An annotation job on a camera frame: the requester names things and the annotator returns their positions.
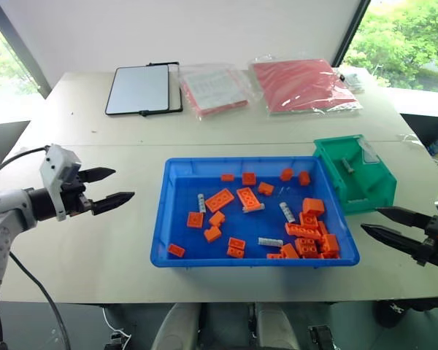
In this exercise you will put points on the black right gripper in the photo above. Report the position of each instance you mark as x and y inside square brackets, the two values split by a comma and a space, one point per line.
[436, 244]

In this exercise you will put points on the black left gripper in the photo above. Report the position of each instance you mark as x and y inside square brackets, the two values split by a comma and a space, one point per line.
[73, 198]

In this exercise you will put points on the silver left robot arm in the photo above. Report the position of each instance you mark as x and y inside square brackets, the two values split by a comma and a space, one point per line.
[7, 208]

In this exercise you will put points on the green plastic bin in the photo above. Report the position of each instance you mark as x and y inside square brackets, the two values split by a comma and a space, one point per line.
[372, 189]

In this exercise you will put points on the small orange building block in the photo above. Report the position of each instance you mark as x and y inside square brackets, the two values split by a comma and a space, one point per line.
[176, 249]
[212, 234]
[274, 256]
[304, 178]
[236, 247]
[227, 177]
[323, 228]
[286, 174]
[217, 218]
[249, 178]
[265, 188]
[195, 219]

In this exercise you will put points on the clear plastic label holder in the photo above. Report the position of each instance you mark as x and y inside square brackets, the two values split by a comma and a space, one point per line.
[369, 153]

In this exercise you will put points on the black rounded shape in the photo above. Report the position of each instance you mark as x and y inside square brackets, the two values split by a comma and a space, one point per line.
[390, 313]

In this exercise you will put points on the long orange toy brick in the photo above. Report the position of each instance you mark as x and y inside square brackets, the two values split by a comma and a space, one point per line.
[299, 230]

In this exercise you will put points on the blue plastic tray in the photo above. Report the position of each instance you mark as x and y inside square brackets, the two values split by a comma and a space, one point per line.
[190, 251]

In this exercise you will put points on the black caster wheel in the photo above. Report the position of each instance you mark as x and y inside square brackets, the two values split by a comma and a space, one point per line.
[321, 337]

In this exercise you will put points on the clear bag with printed sheet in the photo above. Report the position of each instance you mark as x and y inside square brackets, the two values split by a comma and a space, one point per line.
[213, 89]

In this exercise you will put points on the small clear bag white parts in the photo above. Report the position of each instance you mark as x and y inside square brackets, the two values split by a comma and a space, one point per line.
[353, 82]

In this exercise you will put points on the pale rounded shape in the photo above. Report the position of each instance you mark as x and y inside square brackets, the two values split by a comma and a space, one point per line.
[175, 328]
[277, 328]

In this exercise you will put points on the clear bag with red sheets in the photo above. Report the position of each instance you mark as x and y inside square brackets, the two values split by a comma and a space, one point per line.
[299, 84]

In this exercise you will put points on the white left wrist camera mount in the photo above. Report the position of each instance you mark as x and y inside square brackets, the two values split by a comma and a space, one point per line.
[56, 160]

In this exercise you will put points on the white board black frame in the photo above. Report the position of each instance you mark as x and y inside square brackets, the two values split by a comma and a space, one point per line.
[174, 87]
[137, 89]

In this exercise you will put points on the black window frame post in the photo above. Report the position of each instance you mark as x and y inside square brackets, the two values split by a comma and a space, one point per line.
[20, 47]
[352, 31]

